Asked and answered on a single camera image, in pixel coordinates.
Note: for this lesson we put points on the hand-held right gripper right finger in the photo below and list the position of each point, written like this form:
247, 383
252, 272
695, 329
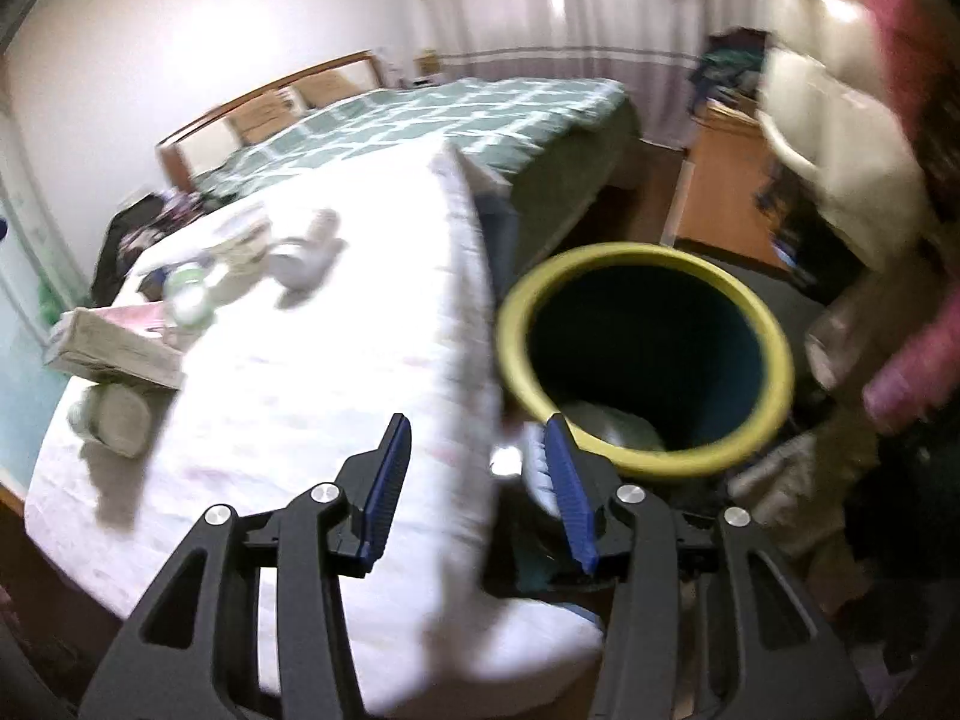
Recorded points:
570, 495

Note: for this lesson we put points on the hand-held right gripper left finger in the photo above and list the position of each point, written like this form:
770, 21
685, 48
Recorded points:
386, 480

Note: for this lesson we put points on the yellow rimmed dark bin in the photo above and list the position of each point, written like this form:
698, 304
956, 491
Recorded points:
637, 330

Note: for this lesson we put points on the white ribbed plastic piece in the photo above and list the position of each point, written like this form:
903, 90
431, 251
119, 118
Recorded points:
534, 465

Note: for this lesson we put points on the white dotted tablecloth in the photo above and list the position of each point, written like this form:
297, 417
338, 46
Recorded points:
300, 390

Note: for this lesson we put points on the grey plastic bottle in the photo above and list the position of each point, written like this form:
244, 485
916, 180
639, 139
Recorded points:
300, 259

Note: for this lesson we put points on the dark blue table base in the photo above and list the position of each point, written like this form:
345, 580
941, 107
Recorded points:
499, 240

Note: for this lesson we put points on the clear bottle green cap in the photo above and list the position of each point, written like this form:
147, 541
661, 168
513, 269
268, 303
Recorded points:
187, 300

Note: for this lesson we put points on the white cylindrical jar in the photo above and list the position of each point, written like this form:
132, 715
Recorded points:
120, 416

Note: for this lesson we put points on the flat cardboard box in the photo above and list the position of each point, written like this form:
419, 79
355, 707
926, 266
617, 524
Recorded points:
112, 349

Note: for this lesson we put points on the low wooden cabinet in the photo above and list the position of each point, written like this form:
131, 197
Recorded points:
720, 187

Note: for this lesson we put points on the dark hanging clothes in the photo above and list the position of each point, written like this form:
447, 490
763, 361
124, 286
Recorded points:
810, 240

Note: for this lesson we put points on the dark floral clothes pile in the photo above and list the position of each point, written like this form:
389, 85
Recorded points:
124, 240

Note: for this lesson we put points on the green checked quilt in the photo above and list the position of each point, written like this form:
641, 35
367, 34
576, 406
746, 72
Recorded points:
420, 120

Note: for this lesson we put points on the pink garment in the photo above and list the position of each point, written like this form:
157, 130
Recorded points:
915, 375

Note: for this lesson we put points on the brown pillow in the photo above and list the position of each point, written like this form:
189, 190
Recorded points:
259, 120
326, 90

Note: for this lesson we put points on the wooden bed headboard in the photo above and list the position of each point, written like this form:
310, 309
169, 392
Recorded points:
171, 161

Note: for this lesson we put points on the white down jacket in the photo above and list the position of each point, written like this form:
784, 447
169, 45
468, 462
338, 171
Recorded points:
847, 150

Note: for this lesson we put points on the pile of dark clothes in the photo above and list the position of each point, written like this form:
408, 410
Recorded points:
731, 67

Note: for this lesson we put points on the pale pink curtain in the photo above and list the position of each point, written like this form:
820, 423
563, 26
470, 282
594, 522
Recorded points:
615, 15

